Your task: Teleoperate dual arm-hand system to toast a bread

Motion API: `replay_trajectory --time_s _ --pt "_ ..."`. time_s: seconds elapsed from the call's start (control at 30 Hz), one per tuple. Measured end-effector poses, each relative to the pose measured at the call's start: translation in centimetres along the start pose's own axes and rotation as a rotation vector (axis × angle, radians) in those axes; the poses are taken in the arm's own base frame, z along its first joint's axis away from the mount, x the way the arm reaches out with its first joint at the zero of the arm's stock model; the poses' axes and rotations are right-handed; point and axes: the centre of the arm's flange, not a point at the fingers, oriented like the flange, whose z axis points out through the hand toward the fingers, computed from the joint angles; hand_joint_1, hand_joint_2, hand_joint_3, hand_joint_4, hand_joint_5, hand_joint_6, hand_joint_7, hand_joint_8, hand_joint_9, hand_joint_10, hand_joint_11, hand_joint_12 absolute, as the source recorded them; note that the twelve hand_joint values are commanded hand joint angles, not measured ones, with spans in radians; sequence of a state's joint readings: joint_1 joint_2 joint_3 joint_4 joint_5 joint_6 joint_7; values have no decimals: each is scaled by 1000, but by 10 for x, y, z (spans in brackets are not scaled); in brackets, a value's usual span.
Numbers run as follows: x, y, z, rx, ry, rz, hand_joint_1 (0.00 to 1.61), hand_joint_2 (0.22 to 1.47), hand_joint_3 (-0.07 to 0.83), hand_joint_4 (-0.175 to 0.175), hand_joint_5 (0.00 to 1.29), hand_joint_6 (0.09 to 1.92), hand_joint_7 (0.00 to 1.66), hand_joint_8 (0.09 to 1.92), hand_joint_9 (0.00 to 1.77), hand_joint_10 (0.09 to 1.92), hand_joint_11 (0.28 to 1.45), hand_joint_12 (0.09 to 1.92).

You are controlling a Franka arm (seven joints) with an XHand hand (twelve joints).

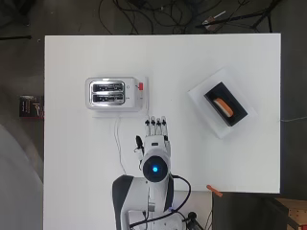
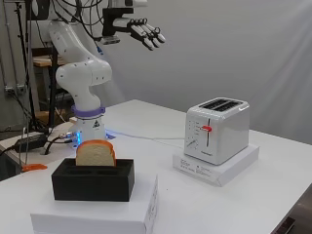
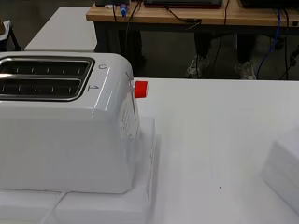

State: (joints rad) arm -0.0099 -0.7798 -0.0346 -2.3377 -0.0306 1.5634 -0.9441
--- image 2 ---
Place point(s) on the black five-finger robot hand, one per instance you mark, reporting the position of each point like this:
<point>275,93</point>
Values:
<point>143,31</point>

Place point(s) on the white seven-joint robot arm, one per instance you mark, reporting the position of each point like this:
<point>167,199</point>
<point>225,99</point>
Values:
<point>81,74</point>

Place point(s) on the wooden shelf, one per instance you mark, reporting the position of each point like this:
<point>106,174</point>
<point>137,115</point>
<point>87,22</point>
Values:
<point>45,61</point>

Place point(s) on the black tripod stand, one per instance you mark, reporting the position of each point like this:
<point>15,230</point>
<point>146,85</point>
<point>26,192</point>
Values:
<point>30,81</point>

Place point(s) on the toast bread slice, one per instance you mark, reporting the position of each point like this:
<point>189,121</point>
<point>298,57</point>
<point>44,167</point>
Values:
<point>96,156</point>

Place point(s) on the black power adapter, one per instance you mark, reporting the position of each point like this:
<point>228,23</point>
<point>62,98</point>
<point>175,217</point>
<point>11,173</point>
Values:
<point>31,141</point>

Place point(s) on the white flat box with print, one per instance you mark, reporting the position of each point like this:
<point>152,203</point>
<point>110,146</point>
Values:
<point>224,170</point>

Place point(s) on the black block with slots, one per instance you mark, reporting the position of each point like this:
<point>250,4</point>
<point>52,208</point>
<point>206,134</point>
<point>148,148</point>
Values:
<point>94,185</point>

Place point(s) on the orange clip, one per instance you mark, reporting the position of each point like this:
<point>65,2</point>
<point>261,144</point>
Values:
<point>34,167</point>

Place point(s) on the large white flat box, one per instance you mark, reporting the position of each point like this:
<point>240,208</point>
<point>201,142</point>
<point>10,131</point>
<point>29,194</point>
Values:
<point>97,214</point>

